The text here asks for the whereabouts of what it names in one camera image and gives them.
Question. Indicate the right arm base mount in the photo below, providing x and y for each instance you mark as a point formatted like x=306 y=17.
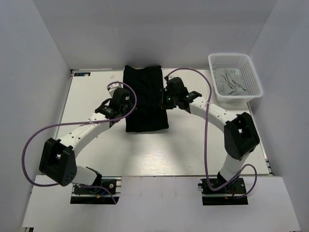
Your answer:
x=229 y=195

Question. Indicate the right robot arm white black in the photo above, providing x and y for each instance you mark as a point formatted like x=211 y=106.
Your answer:
x=240 y=134

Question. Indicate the blue label sticker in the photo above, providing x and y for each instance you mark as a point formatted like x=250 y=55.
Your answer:
x=82 y=74

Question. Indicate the grey t shirt in basket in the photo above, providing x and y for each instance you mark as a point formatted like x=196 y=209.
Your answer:
x=230 y=82

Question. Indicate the black t shirt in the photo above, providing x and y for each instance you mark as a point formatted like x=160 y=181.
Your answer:
x=146 y=83

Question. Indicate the white plastic basket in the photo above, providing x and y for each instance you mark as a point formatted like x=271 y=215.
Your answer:
x=243 y=63

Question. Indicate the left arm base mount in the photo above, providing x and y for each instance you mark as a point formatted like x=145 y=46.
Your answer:
x=108 y=194

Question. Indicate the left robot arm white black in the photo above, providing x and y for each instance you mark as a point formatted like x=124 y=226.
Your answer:
x=58 y=160

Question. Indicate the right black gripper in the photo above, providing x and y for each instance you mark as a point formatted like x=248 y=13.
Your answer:
x=163 y=102

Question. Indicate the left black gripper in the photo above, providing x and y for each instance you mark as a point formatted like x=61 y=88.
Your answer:
x=129 y=104

